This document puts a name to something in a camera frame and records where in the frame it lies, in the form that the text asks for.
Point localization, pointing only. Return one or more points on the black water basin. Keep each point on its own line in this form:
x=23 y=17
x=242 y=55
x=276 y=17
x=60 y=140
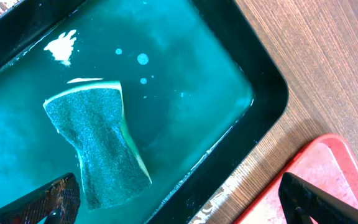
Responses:
x=181 y=91

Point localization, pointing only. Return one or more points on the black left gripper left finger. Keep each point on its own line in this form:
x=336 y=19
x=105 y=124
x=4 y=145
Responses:
x=55 y=202

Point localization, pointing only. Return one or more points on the green sponge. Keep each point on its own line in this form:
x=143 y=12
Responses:
x=91 y=118

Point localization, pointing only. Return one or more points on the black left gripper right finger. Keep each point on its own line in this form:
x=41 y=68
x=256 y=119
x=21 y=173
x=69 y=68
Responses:
x=304 y=203

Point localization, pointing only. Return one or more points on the red plastic tray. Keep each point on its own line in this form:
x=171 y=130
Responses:
x=328 y=162

